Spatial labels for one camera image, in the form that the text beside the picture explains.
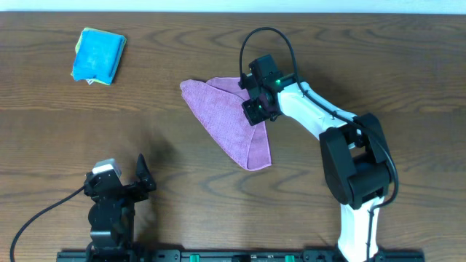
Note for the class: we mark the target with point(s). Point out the purple microfiber cloth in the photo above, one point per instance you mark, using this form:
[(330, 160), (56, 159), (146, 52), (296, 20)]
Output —
[(217, 104)]

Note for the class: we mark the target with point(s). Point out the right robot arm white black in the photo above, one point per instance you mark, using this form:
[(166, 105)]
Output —
[(357, 164)]

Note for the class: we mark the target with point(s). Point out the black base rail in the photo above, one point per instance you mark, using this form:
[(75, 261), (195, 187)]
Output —
[(315, 255)]

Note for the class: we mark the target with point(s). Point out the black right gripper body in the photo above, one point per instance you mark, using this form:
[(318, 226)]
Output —
[(253, 111)]

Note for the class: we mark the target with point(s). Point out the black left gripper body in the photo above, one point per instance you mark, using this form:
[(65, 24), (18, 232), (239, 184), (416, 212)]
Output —
[(121, 191)]

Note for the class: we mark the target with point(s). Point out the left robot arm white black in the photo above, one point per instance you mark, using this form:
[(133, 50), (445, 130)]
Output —
[(112, 215)]

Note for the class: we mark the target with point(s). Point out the blue folded cloth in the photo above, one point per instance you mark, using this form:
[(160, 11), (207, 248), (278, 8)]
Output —
[(97, 55)]

